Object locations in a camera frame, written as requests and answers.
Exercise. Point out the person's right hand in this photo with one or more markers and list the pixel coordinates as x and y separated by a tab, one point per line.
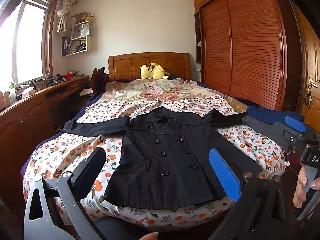
302	177

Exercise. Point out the black shirt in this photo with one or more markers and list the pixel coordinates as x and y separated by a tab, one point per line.
162	170

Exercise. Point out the green capped bottle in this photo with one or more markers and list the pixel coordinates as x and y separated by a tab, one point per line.
12	95

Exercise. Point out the wooden louvered wardrobe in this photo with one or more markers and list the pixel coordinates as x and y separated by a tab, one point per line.
250	42

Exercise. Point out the grey garment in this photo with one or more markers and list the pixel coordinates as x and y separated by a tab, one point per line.
265	130

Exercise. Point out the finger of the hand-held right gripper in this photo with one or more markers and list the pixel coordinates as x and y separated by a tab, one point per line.
291	138
296	124

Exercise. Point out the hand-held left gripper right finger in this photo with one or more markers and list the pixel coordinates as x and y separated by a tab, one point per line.
225	175

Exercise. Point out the wooden door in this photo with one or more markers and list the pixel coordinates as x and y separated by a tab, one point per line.
312	62

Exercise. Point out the black tripod device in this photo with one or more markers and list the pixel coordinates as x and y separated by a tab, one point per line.
55	80

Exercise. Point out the white paper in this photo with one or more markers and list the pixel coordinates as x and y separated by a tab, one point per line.
87	91

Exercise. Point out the tied beige curtain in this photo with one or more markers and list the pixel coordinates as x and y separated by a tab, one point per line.
64	12

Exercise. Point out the long wooden desk cabinet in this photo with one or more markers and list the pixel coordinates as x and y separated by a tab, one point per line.
25	120

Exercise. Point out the golden patterned quilt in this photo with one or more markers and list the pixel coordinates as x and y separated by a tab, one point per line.
237	105

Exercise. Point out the blue garment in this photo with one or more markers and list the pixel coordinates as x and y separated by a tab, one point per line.
272	116

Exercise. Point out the row of shelf files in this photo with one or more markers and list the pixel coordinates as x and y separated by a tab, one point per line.
73	46

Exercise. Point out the white paper bag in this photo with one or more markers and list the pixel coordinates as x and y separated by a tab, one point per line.
80	30

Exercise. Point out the wood framed window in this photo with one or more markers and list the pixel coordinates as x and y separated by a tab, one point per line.
27	45

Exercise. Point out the tissue box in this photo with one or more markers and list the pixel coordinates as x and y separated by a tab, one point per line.
28	92

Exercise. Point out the navy blue bed sheet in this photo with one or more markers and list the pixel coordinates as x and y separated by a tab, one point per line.
90	105

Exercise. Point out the pink floral blanket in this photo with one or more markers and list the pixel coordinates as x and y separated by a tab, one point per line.
162	92

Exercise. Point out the white wall shelf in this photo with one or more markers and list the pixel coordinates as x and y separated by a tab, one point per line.
88	42

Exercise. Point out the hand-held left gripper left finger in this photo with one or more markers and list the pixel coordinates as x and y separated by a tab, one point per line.
90	170

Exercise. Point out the wooden bed headboard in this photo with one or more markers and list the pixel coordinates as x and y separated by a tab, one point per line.
130	65

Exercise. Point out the person's left hand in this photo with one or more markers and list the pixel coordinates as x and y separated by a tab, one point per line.
148	236

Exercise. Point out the bed with floral sheet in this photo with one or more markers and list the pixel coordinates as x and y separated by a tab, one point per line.
75	145

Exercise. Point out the wooden chair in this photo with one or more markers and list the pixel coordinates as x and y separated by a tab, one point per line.
96	77

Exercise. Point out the yellow plush toy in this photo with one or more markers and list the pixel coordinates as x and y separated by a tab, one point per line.
153	72

